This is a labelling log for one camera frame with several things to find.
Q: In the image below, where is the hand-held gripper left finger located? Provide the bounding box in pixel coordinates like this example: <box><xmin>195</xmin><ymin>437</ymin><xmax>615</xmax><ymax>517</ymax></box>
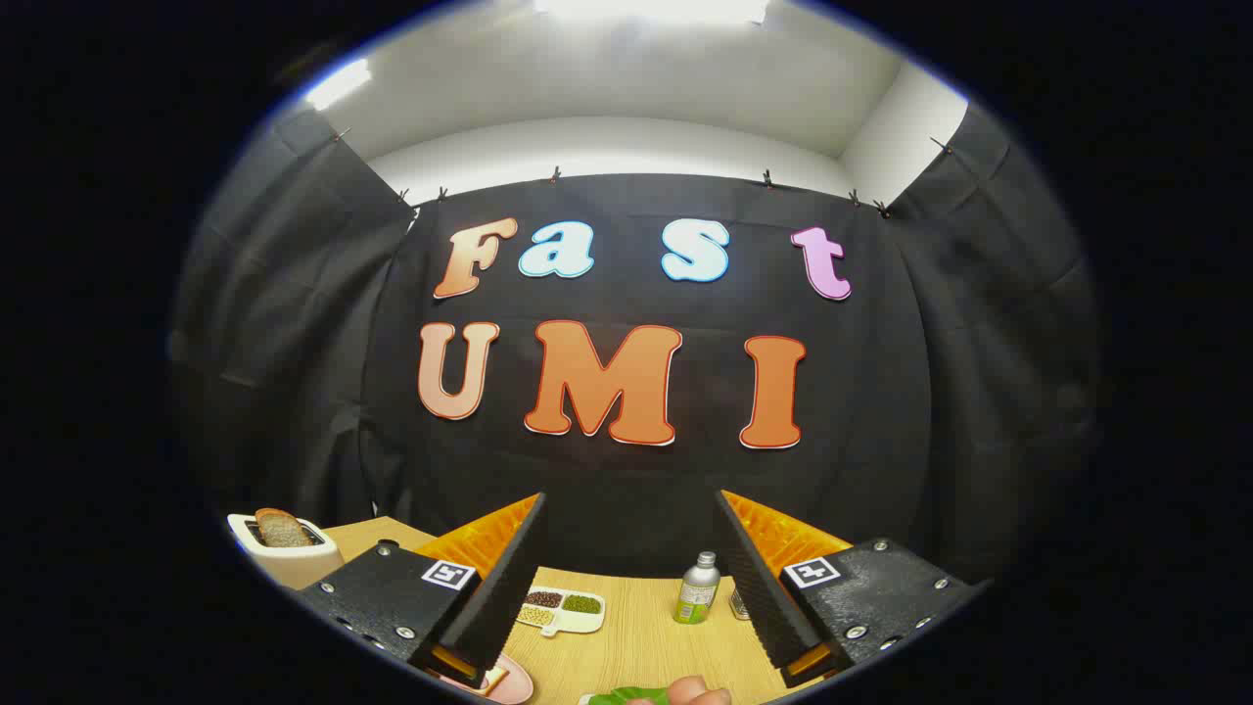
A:
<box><xmin>297</xmin><ymin>492</ymin><xmax>549</xmax><ymax>689</ymax></box>

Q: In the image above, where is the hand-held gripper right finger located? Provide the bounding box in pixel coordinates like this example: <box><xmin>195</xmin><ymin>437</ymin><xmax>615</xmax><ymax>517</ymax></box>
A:
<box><xmin>713</xmin><ymin>490</ymin><xmax>990</xmax><ymax>689</ymax></box>

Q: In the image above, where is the brown toast slice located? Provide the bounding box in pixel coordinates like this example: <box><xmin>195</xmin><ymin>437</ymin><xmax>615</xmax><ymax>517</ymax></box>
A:
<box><xmin>256</xmin><ymin>508</ymin><xmax>316</xmax><ymax>548</ymax></box>

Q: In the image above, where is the white divided tray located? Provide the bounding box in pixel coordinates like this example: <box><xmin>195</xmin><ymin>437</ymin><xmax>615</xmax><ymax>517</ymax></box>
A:
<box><xmin>516</xmin><ymin>586</ymin><xmax>606</xmax><ymax>637</ymax></box>

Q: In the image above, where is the silver bottle with green label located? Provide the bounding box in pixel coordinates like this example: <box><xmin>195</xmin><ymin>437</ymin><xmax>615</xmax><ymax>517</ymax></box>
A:
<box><xmin>673</xmin><ymin>551</ymin><xmax>722</xmax><ymax>626</ymax></box>

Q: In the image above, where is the white toaster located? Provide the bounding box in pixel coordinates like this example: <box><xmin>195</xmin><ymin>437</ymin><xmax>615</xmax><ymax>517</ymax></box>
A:
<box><xmin>227</xmin><ymin>511</ymin><xmax>344</xmax><ymax>590</ymax></box>

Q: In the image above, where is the ceiling light strip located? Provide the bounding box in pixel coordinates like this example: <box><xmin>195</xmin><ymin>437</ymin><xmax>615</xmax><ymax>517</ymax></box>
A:
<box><xmin>534</xmin><ymin>0</ymin><xmax>771</xmax><ymax>25</ymax></box>
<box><xmin>303</xmin><ymin>59</ymin><xmax>373</xmax><ymax>112</ymax></box>

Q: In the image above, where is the pink plate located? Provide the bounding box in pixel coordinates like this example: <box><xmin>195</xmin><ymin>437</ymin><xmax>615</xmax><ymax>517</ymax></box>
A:
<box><xmin>441</xmin><ymin>654</ymin><xmax>534</xmax><ymax>705</ymax></box>

